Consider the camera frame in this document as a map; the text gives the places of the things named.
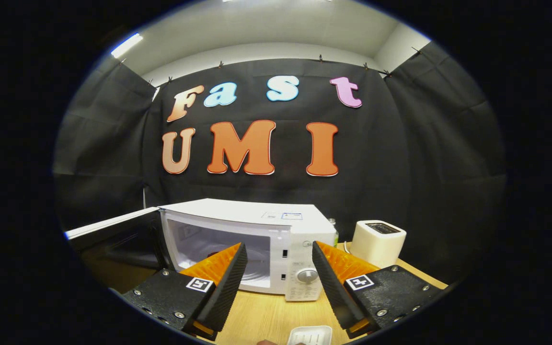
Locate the white food tray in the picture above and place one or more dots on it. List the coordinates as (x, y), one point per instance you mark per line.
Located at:
(309, 335)

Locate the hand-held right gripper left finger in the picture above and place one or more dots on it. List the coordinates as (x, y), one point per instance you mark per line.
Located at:
(228, 287)

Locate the white toaster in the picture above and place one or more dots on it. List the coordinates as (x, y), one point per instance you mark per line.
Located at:
(376, 244)

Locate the green label drink bottle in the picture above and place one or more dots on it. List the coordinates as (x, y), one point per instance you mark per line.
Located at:
(335, 237)

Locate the white microwave oven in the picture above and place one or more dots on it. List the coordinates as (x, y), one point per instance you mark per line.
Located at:
(237, 211)

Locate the long ceiling light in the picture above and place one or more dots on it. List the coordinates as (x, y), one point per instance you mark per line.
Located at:
(126, 45)

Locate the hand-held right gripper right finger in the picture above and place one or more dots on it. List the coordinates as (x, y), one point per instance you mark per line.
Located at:
(333, 292)

